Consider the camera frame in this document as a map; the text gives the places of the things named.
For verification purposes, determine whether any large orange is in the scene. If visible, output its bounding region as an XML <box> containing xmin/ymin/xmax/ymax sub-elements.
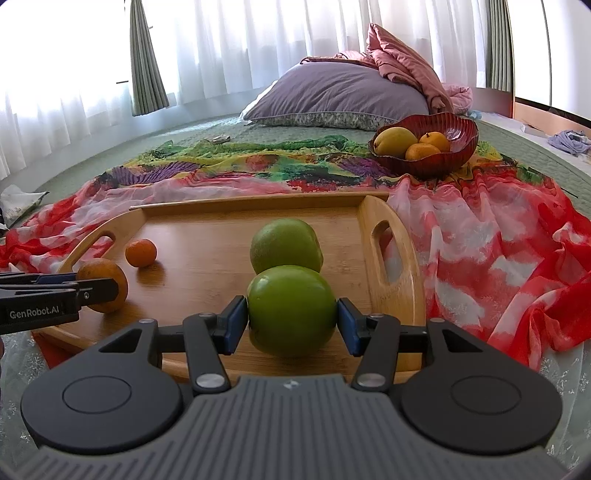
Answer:
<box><xmin>76</xmin><ymin>258</ymin><xmax>129</xmax><ymax>315</ymax></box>

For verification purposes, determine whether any purple pillow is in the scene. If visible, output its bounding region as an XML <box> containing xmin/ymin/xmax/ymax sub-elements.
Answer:
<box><xmin>240</xmin><ymin>62</ymin><xmax>433</xmax><ymax>131</ymax></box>

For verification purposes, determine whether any clear lace table cover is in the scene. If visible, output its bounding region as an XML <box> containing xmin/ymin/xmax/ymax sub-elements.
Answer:
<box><xmin>0</xmin><ymin>330</ymin><xmax>591</xmax><ymax>464</ymax></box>

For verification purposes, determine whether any white sheer curtain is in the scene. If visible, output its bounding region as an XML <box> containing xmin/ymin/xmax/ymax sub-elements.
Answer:
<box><xmin>0</xmin><ymin>0</ymin><xmax>491</xmax><ymax>182</ymax></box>

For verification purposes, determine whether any small tangerine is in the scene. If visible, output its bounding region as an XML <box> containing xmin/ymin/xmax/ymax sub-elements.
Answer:
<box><xmin>125</xmin><ymin>238</ymin><xmax>158</xmax><ymax>268</ymax></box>

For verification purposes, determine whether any red glass fruit bowl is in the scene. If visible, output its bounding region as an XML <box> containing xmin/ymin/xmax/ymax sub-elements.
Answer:
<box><xmin>368</xmin><ymin>112</ymin><xmax>480</xmax><ymax>180</ymax></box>

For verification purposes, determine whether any colourful floral scarf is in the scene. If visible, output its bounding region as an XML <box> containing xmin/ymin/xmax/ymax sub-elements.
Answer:
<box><xmin>0</xmin><ymin>135</ymin><xmax>591</xmax><ymax>371</ymax></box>

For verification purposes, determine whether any dull green round fruit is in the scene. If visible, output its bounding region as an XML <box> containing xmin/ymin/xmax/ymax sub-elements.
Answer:
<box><xmin>250</xmin><ymin>218</ymin><xmax>324</xmax><ymax>276</ymax></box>

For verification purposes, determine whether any wooden bed frame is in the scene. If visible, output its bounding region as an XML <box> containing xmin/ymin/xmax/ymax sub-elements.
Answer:
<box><xmin>512</xmin><ymin>95</ymin><xmax>591</xmax><ymax>139</ymax></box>

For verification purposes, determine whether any green quilted bedspread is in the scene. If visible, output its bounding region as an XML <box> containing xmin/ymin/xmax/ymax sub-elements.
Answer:
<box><xmin>9</xmin><ymin>111</ymin><xmax>591</xmax><ymax>217</ymax></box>

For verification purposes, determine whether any lilac crumpled cloth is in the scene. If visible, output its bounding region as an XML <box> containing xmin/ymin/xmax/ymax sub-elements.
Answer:
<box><xmin>549</xmin><ymin>130</ymin><xmax>591</xmax><ymax>156</ymax></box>

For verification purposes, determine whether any white crumpled bag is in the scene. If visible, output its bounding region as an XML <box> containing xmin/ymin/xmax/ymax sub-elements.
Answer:
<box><xmin>0</xmin><ymin>184</ymin><xmax>49</xmax><ymax>229</ymax></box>

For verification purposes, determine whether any wooden tray with handles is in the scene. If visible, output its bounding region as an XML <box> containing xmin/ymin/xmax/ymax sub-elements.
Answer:
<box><xmin>33</xmin><ymin>191</ymin><xmax>426</xmax><ymax>385</ymax></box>

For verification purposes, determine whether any yellow mango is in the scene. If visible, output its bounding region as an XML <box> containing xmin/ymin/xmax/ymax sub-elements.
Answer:
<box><xmin>372</xmin><ymin>126</ymin><xmax>419</xmax><ymax>157</ymax></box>

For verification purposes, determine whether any green curtain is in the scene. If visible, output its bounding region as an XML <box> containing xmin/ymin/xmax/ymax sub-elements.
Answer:
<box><xmin>128</xmin><ymin>0</ymin><xmax>170</xmax><ymax>116</ymax></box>
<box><xmin>485</xmin><ymin>0</ymin><xmax>515</xmax><ymax>92</ymax></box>

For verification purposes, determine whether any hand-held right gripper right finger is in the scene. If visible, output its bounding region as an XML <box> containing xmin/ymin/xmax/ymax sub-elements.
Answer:
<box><xmin>338</xmin><ymin>298</ymin><xmax>502</xmax><ymax>394</ymax></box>

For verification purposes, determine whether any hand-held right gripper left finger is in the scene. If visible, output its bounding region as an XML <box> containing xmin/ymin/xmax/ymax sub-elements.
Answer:
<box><xmin>88</xmin><ymin>296</ymin><xmax>249</xmax><ymax>394</ymax></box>

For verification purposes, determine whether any smooth green round fruit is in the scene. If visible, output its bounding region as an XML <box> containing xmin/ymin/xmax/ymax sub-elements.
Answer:
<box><xmin>246</xmin><ymin>265</ymin><xmax>338</xmax><ymax>359</ymax></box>

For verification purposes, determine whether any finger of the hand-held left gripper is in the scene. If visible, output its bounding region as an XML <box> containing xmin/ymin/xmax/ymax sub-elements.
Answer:
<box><xmin>75</xmin><ymin>278</ymin><xmax>120</xmax><ymax>316</ymax></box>
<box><xmin>0</xmin><ymin>272</ymin><xmax>78</xmax><ymax>289</ymax></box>

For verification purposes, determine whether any pink crumpled blanket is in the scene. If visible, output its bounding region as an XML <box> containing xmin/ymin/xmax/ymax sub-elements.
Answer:
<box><xmin>300</xmin><ymin>23</ymin><xmax>474</xmax><ymax>116</ymax></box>

